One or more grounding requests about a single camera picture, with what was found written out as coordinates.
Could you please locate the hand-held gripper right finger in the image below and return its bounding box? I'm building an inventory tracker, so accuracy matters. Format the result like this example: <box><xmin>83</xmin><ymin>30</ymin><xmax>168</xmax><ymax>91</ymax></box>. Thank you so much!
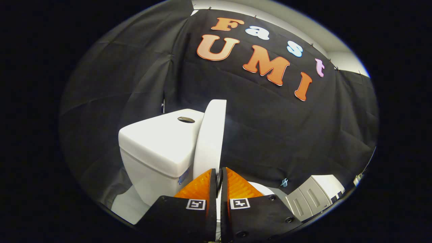
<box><xmin>220</xmin><ymin>167</ymin><xmax>302</xmax><ymax>243</ymax></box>

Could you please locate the black backdrop cloth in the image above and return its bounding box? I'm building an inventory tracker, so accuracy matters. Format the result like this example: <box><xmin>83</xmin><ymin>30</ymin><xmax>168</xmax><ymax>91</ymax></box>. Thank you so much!
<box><xmin>59</xmin><ymin>0</ymin><xmax>379</xmax><ymax>210</ymax></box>

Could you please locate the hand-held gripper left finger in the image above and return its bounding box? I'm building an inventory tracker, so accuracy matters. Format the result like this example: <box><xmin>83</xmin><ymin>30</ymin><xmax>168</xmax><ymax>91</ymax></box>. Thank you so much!
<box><xmin>138</xmin><ymin>168</ymin><xmax>217</xmax><ymax>243</ymax></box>

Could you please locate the white toilet with tank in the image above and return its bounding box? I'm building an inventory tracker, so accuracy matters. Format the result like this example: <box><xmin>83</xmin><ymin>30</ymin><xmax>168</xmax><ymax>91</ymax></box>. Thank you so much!
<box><xmin>111</xmin><ymin>109</ymin><xmax>275</xmax><ymax>237</ymax></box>

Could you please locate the white toilet lid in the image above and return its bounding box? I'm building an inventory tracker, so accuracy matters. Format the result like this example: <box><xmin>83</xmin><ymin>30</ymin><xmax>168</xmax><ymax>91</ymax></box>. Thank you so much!
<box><xmin>193</xmin><ymin>99</ymin><xmax>227</xmax><ymax>180</ymax></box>

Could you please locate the white drawer cabinet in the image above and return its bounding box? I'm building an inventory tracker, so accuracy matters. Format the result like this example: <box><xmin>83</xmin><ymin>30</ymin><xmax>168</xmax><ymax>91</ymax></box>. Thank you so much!
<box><xmin>285</xmin><ymin>175</ymin><xmax>345</xmax><ymax>222</ymax></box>

